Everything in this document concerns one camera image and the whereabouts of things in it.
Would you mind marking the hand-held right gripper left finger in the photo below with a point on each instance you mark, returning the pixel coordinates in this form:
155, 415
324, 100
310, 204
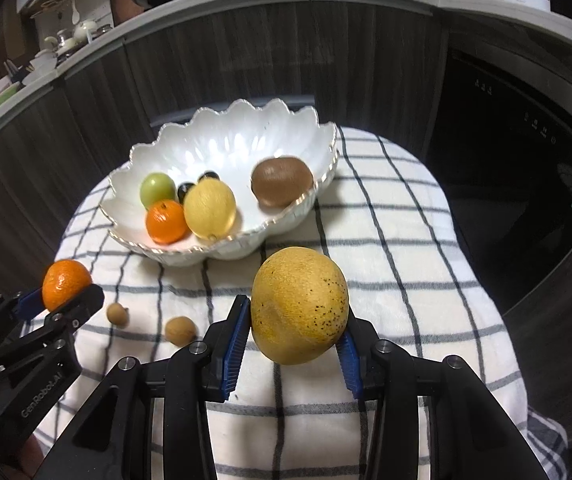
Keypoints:
233, 355

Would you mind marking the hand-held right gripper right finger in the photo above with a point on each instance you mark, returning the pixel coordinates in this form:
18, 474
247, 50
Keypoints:
353, 367

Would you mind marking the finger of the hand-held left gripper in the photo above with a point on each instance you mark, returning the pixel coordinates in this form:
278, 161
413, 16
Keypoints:
83, 305
30, 302

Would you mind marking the orange mandarin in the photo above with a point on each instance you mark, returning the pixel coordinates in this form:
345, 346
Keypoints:
65, 282
165, 222

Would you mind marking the speckled yellow round fruit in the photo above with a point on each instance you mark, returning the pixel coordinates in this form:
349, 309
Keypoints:
298, 305

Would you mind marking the yellow lemon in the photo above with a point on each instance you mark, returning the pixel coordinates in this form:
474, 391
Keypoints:
210, 210

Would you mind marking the white scalloped bowl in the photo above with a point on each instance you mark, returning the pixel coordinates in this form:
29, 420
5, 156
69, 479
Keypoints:
246, 135

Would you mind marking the brown longan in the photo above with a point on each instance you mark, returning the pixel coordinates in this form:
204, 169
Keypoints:
180, 331
117, 314

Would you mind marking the black checked white cloth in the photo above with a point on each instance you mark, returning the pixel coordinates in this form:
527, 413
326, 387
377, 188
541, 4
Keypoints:
416, 285

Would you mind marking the green round fruit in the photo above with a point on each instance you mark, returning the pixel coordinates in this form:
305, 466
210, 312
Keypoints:
157, 190

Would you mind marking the brown kiwi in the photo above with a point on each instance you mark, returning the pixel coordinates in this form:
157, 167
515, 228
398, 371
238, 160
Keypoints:
282, 182

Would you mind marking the blue plaid fabric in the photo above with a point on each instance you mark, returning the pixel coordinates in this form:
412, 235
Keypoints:
546, 435

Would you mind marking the black built-in appliance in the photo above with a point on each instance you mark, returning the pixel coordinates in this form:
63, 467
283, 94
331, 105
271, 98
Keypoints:
516, 160

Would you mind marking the glass teapot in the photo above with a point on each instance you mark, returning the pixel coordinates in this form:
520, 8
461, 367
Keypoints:
59, 40

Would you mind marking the white teapot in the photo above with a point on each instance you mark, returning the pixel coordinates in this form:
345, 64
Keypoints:
85, 31

